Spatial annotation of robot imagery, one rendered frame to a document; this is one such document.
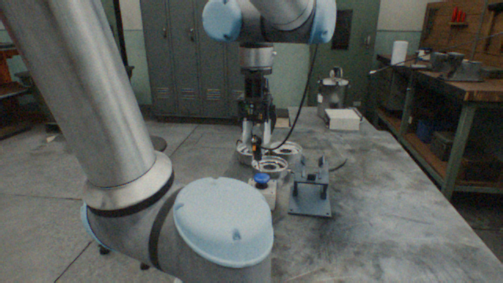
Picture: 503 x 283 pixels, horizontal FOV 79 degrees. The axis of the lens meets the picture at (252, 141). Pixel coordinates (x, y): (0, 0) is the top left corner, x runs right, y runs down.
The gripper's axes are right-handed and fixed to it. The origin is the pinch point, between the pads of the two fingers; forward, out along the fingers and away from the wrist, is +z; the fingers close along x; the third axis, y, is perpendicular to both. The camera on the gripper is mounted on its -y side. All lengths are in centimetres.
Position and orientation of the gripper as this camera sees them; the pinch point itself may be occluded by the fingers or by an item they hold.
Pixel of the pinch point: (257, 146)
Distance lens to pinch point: 77.3
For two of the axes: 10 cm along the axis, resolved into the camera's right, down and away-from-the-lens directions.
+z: 0.0, 9.3, 3.6
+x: 9.9, 0.7, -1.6
